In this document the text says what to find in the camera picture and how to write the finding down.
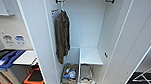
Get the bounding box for white wardrobe door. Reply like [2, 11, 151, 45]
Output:
[8, 0, 67, 84]
[98, 0, 151, 84]

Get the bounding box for black hanging garment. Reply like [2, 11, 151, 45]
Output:
[51, 9, 74, 66]

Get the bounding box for white wardrobe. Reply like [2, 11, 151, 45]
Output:
[38, 0, 136, 84]

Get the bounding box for white inner shelf unit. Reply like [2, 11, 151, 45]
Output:
[76, 46, 106, 84]

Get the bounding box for small dark door hinge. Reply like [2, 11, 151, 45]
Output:
[103, 51, 110, 59]

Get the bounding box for pale basket with dark spots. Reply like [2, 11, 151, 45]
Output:
[78, 62, 95, 84]

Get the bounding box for orange white label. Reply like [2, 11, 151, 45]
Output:
[50, 8, 59, 19]

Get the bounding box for brown wicker basket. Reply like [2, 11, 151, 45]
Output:
[60, 61, 80, 84]

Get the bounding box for white hanger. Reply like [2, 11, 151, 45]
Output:
[59, 0, 67, 14]

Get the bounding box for black clothes hook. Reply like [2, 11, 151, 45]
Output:
[55, 0, 66, 4]
[105, 0, 116, 5]

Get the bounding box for white drying rack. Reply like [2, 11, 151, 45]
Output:
[132, 62, 151, 84]

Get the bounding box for blue white wall sign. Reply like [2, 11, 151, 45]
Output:
[13, 34, 27, 47]

